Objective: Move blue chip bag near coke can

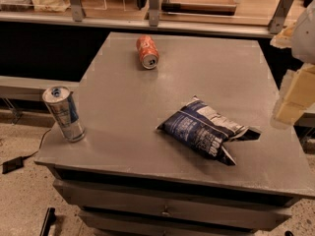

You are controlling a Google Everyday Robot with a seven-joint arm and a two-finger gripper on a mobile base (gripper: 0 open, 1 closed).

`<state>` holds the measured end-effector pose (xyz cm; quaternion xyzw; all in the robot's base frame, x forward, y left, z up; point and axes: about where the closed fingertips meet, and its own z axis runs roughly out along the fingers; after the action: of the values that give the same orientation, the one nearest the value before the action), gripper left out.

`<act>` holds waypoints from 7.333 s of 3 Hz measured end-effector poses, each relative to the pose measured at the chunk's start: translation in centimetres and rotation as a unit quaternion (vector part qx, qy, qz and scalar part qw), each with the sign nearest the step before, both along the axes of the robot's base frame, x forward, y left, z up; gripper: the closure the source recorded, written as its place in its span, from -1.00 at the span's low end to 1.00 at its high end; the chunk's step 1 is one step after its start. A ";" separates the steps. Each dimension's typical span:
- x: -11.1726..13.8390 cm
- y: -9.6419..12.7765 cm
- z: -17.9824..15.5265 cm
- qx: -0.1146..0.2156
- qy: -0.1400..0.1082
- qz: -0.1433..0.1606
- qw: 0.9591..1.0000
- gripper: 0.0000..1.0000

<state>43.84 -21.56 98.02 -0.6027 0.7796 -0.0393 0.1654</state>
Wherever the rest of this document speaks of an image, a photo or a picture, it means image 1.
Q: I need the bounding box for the upper drawer knob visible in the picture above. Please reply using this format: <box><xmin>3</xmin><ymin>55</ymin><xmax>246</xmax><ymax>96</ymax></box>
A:
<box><xmin>160</xmin><ymin>206</ymin><xmax>171</xmax><ymax>217</ymax></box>

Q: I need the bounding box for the grey metal shelf rail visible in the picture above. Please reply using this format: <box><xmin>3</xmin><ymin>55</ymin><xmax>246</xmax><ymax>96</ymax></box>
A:
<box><xmin>0</xmin><ymin>12</ymin><xmax>273</xmax><ymax>38</ymax></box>

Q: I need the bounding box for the orange soda can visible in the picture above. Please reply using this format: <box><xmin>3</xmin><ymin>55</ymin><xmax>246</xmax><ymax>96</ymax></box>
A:
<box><xmin>136</xmin><ymin>35</ymin><xmax>159</xmax><ymax>70</ymax></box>

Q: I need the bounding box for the black power cable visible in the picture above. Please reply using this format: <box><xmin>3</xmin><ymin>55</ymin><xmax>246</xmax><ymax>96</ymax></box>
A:
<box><xmin>21</xmin><ymin>128</ymin><xmax>52</xmax><ymax>159</ymax></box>

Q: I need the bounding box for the middle metal shelf bracket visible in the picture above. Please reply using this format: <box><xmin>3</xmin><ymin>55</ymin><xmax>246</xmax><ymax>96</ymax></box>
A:
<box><xmin>149</xmin><ymin>0</ymin><xmax>159</xmax><ymax>27</ymax></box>

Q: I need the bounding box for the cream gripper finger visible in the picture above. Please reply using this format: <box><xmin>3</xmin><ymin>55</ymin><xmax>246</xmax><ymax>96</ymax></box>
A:
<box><xmin>270</xmin><ymin>23</ymin><xmax>296</xmax><ymax>49</ymax></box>
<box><xmin>271</xmin><ymin>63</ymin><xmax>315</xmax><ymax>129</ymax></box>

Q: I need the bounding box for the metal shelf bracket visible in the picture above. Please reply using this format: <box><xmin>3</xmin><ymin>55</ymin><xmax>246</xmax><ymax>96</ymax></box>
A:
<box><xmin>268</xmin><ymin>0</ymin><xmax>294</xmax><ymax>34</ymax></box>
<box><xmin>70</xmin><ymin>0</ymin><xmax>86</xmax><ymax>22</ymax></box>
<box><xmin>149</xmin><ymin>0</ymin><xmax>159</xmax><ymax>27</ymax></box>

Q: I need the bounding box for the left metal shelf bracket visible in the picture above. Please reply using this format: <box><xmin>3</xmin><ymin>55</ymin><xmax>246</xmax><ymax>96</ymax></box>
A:
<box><xmin>70</xmin><ymin>0</ymin><xmax>86</xmax><ymax>22</ymax></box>

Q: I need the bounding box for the right metal shelf bracket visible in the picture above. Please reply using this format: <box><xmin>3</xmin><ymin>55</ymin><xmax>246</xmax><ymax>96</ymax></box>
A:
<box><xmin>268</xmin><ymin>0</ymin><xmax>294</xmax><ymax>34</ymax></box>

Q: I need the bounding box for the grey low bench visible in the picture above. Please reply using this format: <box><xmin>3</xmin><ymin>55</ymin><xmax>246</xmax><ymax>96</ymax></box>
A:
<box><xmin>0</xmin><ymin>76</ymin><xmax>79</xmax><ymax>101</ymax></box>

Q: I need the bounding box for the black power adapter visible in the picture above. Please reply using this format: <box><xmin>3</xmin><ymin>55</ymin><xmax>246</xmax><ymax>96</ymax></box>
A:
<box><xmin>2</xmin><ymin>156</ymin><xmax>24</xmax><ymax>174</ymax></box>

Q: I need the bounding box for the silver blue energy drink can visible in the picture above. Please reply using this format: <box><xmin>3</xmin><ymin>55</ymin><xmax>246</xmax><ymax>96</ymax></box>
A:
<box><xmin>42</xmin><ymin>86</ymin><xmax>85</xmax><ymax>143</ymax></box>

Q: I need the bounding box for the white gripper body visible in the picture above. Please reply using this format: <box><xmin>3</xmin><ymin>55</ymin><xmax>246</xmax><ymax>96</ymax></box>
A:
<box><xmin>291</xmin><ymin>0</ymin><xmax>315</xmax><ymax>64</ymax></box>

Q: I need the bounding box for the blue chip bag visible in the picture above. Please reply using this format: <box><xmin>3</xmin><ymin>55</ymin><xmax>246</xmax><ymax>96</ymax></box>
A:
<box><xmin>157</xmin><ymin>96</ymin><xmax>261</xmax><ymax>165</ymax></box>

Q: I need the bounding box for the grey drawer cabinet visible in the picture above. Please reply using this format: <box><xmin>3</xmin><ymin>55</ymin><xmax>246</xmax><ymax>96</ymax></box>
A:
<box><xmin>37</xmin><ymin>32</ymin><xmax>315</xmax><ymax>236</ymax></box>

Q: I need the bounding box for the black object on floor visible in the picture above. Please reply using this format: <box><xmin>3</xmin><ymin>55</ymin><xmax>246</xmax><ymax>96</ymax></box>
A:
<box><xmin>39</xmin><ymin>207</ymin><xmax>56</xmax><ymax>236</ymax></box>

